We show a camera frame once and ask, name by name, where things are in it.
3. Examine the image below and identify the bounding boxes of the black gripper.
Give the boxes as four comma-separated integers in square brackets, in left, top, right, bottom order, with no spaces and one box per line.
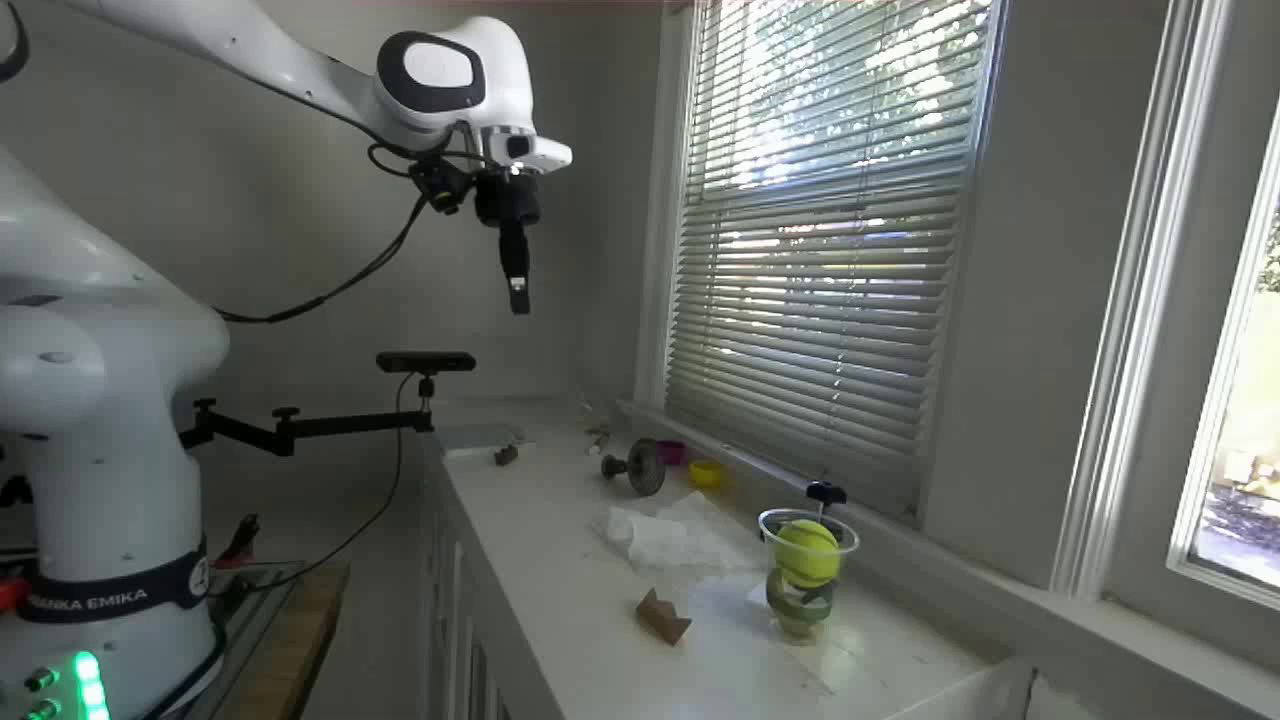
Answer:
[475,171,539,315]

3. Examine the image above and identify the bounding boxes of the white paper towel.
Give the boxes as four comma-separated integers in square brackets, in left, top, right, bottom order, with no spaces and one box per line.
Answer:
[600,495,758,571]

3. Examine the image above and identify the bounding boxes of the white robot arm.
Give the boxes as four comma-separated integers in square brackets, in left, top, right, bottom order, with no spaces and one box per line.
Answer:
[0,0,570,720]

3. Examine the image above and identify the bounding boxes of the white cabinet under counter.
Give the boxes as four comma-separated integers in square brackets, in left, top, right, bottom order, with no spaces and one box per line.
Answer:
[421,455,559,720]

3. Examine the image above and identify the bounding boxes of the small dark brown object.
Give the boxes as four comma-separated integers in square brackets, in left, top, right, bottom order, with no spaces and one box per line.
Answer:
[491,445,519,467]

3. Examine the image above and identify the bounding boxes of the pink small object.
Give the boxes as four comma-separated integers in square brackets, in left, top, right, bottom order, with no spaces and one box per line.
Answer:
[659,439,688,467]

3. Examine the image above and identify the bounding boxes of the yellow small object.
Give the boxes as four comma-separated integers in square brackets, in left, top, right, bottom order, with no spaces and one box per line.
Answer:
[688,459,727,493]

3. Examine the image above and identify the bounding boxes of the white window blinds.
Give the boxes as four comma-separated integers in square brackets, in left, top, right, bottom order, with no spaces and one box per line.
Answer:
[665,0,1003,516]

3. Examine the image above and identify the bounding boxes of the brown wooden block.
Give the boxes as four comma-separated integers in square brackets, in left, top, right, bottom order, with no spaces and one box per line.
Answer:
[635,590,693,645]

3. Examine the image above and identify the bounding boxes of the small dark blue clip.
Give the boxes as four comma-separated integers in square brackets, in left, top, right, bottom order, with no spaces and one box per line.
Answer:
[803,479,848,511]

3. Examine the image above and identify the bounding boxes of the clear plastic cup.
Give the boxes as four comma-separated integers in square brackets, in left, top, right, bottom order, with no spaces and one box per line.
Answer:
[754,508,861,637]

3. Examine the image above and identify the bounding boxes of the yellow-green tennis ball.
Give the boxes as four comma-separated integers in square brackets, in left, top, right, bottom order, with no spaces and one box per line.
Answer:
[777,520,841,588]

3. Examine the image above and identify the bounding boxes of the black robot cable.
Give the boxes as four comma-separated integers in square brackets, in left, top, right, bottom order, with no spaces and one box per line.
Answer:
[210,140,463,327]

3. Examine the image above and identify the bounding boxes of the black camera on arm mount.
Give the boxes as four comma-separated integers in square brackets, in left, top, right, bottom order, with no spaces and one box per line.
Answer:
[178,353,475,455]

